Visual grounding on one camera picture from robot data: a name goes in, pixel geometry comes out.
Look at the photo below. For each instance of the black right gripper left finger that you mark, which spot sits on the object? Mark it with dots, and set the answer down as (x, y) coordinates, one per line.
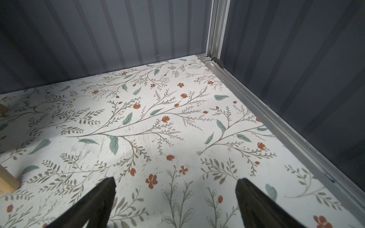
(93, 210)

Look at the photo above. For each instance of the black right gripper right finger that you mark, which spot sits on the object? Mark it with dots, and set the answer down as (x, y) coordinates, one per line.
(259, 211)

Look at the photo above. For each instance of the wooden tabletop easel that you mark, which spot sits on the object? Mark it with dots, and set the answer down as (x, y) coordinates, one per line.
(8, 182)

